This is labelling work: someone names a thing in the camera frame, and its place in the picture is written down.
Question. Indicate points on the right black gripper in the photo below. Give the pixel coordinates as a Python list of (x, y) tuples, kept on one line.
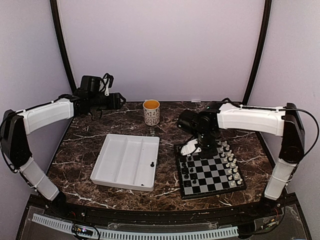
[(212, 152)]

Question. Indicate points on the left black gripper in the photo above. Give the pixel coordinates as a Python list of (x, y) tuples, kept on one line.
[(114, 103)]

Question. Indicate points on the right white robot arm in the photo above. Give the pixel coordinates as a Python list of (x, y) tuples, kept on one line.
[(281, 121)]

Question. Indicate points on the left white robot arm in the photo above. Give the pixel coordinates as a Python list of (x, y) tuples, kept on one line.
[(93, 94)]

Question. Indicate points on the black white chess board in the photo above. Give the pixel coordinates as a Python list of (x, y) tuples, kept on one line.
[(203, 176)]

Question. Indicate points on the white chess piece row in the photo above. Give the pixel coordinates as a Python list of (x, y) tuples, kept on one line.
[(227, 167)]

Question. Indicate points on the yellow patterned mug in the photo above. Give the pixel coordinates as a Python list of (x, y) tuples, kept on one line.
[(151, 112)]

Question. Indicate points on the white plastic tray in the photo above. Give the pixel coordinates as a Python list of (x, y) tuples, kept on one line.
[(122, 160)]

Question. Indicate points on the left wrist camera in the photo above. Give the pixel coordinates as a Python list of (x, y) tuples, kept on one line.
[(106, 83)]

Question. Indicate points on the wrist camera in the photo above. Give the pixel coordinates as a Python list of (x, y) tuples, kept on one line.
[(106, 83), (189, 148)]

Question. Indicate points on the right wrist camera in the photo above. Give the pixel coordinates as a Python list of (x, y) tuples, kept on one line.
[(189, 148)]

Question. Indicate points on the black front rail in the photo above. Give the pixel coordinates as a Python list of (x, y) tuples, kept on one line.
[(168, 208)]

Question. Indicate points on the white slotted cable duct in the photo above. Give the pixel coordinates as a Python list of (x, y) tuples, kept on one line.
[(121, 231)]

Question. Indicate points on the left black frame post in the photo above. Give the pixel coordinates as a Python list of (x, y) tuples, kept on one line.
[(62, 45)]

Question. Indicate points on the black frame post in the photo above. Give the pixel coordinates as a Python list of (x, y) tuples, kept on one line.
[(62, 45), (259, 51)]

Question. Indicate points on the right black frame post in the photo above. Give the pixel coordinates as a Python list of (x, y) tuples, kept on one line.
[(259, 51)]

